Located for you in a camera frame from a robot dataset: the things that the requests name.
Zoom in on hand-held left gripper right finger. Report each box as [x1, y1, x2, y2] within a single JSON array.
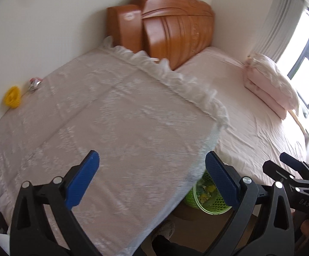
[[205, 151, 295, 256]]

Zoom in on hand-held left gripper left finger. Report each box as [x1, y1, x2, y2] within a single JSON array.
[[10, 150, 102, 256]]

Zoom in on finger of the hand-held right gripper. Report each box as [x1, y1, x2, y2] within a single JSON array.
[[262, 160, 303, 191], [279, 152, 309, 179]]

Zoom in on green plastic basket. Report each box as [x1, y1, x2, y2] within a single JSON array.
[[184, 171, 234, 217]]

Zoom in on bed with pink sheet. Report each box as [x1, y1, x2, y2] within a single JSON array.
[[175, 46, 309, 188]]

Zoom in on white lace tablecloth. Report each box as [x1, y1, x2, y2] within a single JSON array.
[[0, 36, 230, 256]]

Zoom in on light slipper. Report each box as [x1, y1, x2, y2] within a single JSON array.
[[157, 219, 176, 240]]

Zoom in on pink pillows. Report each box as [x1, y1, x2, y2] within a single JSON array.
[[243, 52, 301, 121]]

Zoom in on person's dark trouser leg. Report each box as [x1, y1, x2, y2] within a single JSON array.
[[151, 234, 207, 256]]

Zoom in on window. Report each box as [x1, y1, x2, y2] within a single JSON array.
[[277, 5, 309, 110]]

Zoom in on yellow tape roll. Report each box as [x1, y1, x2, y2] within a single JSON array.
[[4, 86, 22, 109]]

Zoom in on small pink white item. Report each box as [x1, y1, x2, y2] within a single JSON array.
[[28, 77, 43, 94]]

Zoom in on grey curtain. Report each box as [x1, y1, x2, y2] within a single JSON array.
[[251, 0, 306, 65]]

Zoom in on wooden headboard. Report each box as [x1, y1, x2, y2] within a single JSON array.
[[106, 0, 215, 71]]

